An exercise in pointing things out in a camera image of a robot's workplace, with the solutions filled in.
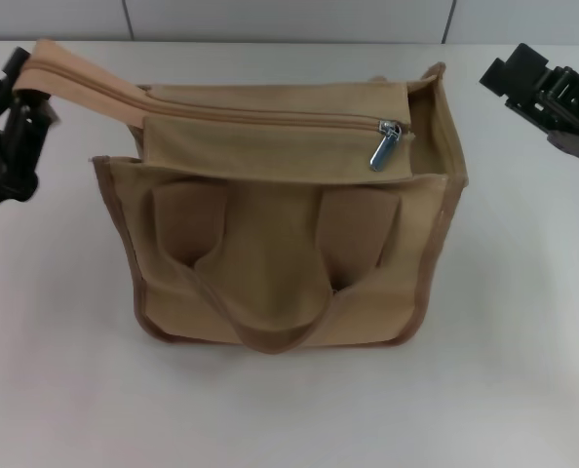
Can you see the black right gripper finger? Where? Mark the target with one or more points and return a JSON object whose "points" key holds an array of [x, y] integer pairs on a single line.
{"points": [[518, 68], [567, 117]]}

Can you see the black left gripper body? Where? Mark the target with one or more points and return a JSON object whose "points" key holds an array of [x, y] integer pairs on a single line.
{"points": [[2, 166]]}

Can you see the silver metal zipper pull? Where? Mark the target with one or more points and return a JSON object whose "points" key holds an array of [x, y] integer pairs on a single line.
{"points": [[382, 156]]}

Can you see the khaki canvas food bag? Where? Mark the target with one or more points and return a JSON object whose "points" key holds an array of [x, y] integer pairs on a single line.
{"points": [[270, 273]]}

